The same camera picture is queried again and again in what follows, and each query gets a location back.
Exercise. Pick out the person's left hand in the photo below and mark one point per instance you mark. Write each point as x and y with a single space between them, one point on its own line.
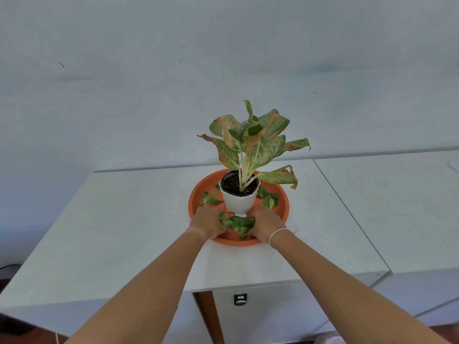
206 221

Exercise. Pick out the person's right hand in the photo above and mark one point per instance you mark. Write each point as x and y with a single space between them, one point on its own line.
266 223

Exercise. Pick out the person's left fingers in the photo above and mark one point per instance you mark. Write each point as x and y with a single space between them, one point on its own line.
211 209

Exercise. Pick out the person's right fingers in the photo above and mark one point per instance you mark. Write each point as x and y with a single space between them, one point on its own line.
261 211

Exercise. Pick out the pile of green leaves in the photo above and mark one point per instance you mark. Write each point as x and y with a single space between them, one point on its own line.
239 223

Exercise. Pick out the person's right forearm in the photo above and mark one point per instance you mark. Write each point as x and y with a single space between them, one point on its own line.
344 293

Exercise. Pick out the person's left forearm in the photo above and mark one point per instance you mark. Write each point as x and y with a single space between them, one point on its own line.
150 293

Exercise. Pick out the cluster of small green leaves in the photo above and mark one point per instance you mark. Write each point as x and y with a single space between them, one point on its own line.
209 198
269 198

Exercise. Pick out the round orange plant tray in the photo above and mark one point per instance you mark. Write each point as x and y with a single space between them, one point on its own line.
278 211

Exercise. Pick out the white faceted plant pot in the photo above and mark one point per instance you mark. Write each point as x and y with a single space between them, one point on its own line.
239 204

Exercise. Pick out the white wrist band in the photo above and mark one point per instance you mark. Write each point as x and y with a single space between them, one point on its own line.
277 232

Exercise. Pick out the dark potting soil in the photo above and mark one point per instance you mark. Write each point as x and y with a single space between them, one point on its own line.
232 185

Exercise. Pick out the variegated green potted plant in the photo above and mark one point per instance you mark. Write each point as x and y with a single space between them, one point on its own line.
258 146

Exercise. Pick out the black cabinet lock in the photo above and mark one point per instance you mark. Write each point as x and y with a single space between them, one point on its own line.
240 299

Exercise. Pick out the white drawer cabinet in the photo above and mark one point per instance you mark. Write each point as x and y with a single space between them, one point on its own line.
279 311

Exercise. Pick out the white table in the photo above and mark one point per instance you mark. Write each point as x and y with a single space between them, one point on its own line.
401 211
107 225

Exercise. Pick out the brown wooden table leg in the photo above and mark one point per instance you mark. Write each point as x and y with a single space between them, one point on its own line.
209 318

